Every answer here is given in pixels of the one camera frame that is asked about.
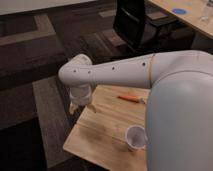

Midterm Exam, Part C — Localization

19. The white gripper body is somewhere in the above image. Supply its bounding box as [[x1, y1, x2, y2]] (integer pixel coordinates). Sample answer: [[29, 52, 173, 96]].
[[69, 84, 92, 106]]

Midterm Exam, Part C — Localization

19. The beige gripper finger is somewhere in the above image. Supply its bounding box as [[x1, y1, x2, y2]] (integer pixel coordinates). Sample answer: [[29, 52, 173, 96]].
[[69, 103, 78, 115], [87, 104, 97, 113]]

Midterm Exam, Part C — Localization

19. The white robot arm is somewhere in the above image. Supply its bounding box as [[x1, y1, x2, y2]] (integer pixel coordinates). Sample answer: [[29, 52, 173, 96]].
[[58, 50, 213, 171]]

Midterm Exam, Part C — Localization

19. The orange carrot toy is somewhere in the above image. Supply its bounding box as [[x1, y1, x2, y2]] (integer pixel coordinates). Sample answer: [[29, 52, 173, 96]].
[[118, 96, 145, 104]]

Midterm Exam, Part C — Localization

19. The black office chair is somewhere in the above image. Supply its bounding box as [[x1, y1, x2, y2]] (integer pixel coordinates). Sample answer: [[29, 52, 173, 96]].
[[113, 0, 176, 52]]

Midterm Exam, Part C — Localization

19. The blue round coaster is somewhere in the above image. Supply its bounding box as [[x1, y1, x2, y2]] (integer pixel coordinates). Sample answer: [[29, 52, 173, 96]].
[[172, 8, 187, 15]]

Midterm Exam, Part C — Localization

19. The clear glass on desk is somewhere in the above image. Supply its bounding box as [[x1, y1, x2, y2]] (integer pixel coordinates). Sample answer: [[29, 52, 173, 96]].
[[200, 4, 213, 22]]

